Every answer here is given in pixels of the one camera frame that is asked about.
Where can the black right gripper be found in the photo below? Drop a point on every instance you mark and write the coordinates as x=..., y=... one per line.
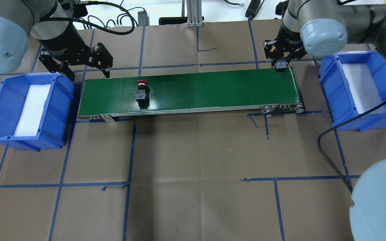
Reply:
x=288, y=42

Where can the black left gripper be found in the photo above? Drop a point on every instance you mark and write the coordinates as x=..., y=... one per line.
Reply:
x=63, y=46

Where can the red push button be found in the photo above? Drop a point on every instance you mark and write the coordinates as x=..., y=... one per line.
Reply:
x=142, y=92

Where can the yellow push button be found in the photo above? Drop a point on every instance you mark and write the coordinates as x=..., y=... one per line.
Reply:
x=281, y=64

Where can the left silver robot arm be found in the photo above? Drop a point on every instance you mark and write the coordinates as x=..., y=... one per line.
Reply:
x=17, y=17

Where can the green conveyor belt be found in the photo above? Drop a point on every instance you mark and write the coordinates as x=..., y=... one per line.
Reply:
x=273, y=93

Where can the blue plastic bin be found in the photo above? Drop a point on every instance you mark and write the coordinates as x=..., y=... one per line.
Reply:
x=34, y=108
x=355, y=82

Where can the black power adapter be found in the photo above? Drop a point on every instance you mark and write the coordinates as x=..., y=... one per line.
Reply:
x=143, y=18

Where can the aluminium frame post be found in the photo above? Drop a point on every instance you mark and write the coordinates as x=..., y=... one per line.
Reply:
x=194, y=13

